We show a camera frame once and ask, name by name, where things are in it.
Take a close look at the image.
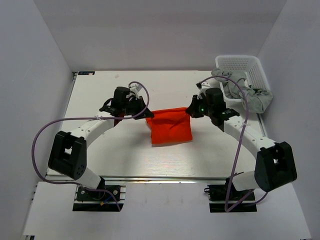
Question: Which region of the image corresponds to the dark label sticker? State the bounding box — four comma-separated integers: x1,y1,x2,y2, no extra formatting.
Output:
77,71,95,76

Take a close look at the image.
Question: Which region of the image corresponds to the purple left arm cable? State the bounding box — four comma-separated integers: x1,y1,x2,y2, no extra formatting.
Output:
31,80,151,211

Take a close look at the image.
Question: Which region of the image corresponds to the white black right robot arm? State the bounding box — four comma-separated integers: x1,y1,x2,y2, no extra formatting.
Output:
186,95,298,200

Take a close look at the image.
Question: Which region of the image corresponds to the grey t-shirt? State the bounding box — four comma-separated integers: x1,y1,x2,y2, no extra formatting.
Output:
211,67,273,114

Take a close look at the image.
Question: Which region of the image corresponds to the white plastic laundry basket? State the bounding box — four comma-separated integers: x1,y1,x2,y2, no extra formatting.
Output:
215,55,271,105

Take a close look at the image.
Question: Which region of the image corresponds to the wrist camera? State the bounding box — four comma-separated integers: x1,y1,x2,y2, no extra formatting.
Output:
112,83,142,105
196,83,225,106

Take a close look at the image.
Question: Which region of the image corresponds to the orange t-shirt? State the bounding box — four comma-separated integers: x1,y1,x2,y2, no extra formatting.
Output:
146,107,193,145

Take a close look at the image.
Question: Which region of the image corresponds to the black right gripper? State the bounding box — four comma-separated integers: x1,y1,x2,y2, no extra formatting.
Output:
186,94,214,118

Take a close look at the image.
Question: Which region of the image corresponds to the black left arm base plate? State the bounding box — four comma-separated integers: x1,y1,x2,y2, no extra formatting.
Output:
72,185,126,213

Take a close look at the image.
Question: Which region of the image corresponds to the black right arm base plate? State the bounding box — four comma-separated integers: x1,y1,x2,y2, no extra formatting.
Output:
203,184,257,213

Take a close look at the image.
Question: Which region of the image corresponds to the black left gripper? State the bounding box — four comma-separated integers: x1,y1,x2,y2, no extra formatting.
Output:
122,95,154,120

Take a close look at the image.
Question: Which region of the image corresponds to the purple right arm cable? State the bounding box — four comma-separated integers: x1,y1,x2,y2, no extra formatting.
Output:
196,76,268,213

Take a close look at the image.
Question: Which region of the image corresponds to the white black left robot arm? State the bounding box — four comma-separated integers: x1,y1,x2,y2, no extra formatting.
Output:
48,96,154,200

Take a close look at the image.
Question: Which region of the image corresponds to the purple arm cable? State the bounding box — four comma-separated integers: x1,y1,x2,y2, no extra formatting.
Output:
196,76,268,213
31,80,151,211

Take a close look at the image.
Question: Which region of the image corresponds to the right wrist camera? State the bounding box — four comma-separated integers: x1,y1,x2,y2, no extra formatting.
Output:
196,83,225,106

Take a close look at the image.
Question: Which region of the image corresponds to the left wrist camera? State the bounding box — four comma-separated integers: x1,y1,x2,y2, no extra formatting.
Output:
112,83,142,105

